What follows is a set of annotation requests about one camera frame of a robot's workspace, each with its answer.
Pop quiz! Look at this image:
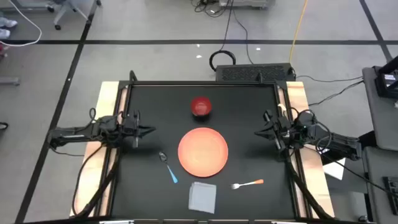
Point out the grey office chair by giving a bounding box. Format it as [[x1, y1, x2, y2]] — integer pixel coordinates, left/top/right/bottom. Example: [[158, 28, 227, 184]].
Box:
[[45, 0, 103, 31]]

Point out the metal fork with orange handle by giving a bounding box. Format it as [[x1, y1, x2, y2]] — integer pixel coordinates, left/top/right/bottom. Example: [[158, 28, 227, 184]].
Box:
[[230, 179, 265, 190]]

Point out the thin black cable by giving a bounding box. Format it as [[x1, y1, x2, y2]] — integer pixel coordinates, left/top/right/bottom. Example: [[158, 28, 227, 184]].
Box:
[[231, 7, 255, 65], [307, 80, 364, 107], [295, 74, 364, 83], [317, 149, 398, 198]]

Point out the black metal beam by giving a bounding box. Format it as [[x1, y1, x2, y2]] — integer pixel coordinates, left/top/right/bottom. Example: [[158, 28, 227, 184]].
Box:
[[320, 130, 377, 166]]

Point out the grey side table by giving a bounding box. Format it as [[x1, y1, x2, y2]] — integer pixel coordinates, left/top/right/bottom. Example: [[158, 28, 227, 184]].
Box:
[[363, 146, 398, 224]]

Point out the thick black cable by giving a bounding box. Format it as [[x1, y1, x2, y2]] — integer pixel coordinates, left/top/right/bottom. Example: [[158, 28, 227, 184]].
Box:
[[71, 143, 108, 218]]

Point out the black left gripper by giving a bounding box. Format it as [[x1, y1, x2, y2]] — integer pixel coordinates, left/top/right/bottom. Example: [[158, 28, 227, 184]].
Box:
[[119, 110, 157, 149]]

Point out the black box with label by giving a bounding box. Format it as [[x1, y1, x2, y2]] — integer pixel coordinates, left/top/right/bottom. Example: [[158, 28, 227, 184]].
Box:
[[374, 55, 398, 100]]

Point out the grey metal table foot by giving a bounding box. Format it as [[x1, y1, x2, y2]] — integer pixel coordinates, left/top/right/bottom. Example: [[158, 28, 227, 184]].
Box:
[[0, 76, 21, 87]]

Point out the black keyboard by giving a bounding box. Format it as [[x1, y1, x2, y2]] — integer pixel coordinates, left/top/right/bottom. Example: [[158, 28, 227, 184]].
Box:
[[382, 175, 398, 216]]

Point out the black metal table frame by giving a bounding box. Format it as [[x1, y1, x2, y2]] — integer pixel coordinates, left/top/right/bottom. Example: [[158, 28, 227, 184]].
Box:
[[70, 70, 336, 224]]

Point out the tangled black cable bundle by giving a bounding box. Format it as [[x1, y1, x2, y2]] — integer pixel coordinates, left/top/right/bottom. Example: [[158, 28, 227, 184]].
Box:
[[190, 0, 233, 19]]

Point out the white cable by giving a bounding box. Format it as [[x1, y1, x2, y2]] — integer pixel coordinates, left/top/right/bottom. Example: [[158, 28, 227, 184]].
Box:
[[0, 0, 43, 48]]

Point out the white paper sheet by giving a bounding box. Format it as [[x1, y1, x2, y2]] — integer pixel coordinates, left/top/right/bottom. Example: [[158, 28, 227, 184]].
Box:
[[322, 148, 346, 181]]

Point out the black computer case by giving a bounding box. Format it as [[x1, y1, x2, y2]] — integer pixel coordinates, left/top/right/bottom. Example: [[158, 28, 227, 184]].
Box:
[[215, 62, 297, 83]]

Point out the orange round plate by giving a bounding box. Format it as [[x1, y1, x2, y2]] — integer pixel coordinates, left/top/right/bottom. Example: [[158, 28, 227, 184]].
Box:
[[177, 127, 229, 179]]

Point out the red bowl with black outside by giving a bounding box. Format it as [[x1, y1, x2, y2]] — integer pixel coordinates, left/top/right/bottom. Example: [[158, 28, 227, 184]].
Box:
[[190, 96, 213, 118]]

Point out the black cable with coil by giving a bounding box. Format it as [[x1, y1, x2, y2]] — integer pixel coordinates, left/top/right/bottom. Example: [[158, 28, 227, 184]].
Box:
[[208, 0, 237, 73]]

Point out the metal spoon with blue handle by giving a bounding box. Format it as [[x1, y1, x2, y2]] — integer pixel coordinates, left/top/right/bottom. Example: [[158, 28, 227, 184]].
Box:
[[158, 151, 179, 184]]

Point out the yellow cable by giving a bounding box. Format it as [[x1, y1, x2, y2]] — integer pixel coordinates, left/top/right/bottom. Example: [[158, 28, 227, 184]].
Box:
[[288, 0, 310, 65]]

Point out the grey folded cloth napkin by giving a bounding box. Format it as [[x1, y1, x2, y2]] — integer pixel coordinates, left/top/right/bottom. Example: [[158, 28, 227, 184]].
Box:
[[187, 181, 218, 215]]

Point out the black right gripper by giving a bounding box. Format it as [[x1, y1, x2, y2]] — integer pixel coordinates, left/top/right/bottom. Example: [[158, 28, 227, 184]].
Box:
[[254, 109, 295, 151]]

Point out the grey cart top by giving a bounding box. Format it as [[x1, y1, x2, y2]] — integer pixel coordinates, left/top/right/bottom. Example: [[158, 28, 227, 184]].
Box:
[[361, 66, 398, 152]]

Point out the grey device housing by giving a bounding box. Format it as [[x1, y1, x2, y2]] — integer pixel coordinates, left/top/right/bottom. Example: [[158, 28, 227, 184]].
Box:
[[218, 0, 276, 9]]

